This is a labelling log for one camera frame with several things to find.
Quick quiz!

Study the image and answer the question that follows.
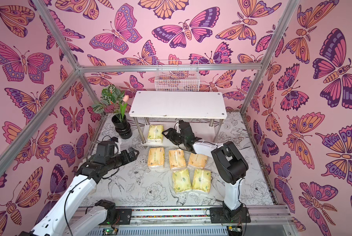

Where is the yellow-green tissue pack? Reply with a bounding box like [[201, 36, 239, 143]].
[[172, 168, 192, 193], [192, 169, 211, 193], [147, 124, 164, 144]]

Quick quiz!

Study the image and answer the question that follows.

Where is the orange tissue pack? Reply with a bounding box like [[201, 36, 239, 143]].
[[169, 149, 186, 170], [147, 147, 165, 168], [188, 153, 209, 169]]

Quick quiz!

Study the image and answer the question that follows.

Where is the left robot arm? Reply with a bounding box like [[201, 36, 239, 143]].
[[20, 141, 139, 236]]

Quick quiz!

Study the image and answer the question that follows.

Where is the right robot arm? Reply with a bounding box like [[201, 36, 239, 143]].
[[162, 120, 250, 223]]

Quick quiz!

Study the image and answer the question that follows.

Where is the white two-tier shelf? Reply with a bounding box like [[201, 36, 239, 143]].
[[129, 91, 227, 147]]

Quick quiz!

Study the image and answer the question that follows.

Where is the potted plant in black vase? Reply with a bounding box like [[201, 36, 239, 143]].
[[92, 84, 132, 140]]

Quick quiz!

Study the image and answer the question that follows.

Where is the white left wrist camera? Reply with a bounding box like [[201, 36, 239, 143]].
[[111, 137, 122, 154]]

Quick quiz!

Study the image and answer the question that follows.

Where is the white wire basket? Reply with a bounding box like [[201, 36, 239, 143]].
[[153, 59, 200, 92]]

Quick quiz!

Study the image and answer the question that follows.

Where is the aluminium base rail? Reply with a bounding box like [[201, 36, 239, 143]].
[[60, 206, 297, 236]]

